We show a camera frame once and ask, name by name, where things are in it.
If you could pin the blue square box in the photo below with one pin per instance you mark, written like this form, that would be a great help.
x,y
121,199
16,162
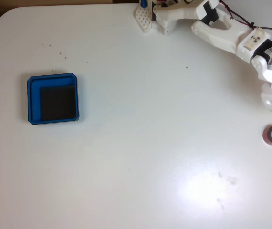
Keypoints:
x,y
34,102

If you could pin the blue plastic piece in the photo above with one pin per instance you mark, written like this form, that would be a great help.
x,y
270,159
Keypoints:
x,y
143,3

